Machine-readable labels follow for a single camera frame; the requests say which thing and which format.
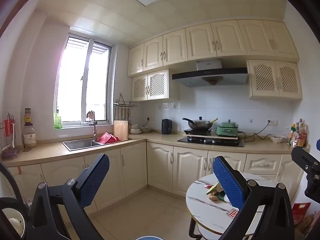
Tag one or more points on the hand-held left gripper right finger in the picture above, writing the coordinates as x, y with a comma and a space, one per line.
230, 185

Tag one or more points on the white wall switch box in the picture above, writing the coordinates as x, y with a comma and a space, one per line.
173, 105

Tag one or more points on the brown paper bag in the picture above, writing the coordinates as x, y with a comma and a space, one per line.
308, 227

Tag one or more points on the wooden cutting board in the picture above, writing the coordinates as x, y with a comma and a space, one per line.
121, 130

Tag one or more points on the large red and white packet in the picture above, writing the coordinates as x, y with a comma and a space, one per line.
233, 213

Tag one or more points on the round white marble table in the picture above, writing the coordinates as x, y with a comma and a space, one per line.
207, 212

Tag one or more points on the sliding glass window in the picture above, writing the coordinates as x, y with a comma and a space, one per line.
85, 85

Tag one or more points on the green dish soap bottle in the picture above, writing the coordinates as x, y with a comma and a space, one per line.
58, 122

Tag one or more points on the green electric cooker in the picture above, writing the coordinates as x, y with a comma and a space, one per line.
227, 130

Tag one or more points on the green packet with yellow edge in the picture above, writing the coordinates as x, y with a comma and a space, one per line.
212, 188

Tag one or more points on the group of condiment bottles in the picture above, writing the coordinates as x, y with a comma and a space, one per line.
298, 135

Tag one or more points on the wall rack with hanging utensils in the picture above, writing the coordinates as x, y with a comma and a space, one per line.
119, 113

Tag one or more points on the large clear oil bottle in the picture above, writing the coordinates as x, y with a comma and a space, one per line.
30, 137

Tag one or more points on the black electric kettle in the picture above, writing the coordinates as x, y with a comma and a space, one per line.
166, 127

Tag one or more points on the cream upper wall cabinets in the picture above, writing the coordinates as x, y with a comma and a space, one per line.
225, 40

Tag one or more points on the black ringed round object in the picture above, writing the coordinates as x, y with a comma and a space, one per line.
12, 220

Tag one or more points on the black induction cooker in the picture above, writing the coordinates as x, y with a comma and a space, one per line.
197, 131

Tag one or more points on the steel sink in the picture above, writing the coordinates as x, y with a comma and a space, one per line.
77, 144

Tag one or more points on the red plastic basket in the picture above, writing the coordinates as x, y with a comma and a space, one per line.
107, 138

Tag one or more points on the narrow cream lattice door cabinet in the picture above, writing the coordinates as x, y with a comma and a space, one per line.
157, 85

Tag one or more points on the stack of white bowls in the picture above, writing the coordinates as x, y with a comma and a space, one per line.
135, 130

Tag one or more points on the blue round container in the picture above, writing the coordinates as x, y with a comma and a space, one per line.
148, 238

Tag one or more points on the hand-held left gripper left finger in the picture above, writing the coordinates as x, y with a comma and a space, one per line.
95, 180

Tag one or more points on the wide cream lattice door cabinet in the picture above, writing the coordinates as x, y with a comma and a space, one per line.
265, 80

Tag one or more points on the white wall socket with plug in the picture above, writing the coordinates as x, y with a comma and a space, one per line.
273, 123

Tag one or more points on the wok with glass lid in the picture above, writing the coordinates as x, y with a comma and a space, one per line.
200, 124

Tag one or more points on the red paper bag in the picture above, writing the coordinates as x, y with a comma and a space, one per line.
301, 212

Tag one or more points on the black range hood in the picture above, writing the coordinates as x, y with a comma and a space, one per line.
225, 78

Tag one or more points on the steel faucet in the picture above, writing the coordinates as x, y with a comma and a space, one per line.
94, 130

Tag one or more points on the black gas hob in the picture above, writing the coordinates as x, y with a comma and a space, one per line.
210, 142

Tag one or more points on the red utensil holder rack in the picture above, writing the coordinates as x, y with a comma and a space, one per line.
10, 130

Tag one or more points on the yellow label sauce bottle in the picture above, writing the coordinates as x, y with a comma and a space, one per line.
28, 117

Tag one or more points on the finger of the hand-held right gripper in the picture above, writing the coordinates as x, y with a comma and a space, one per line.
318, 145
308, 163

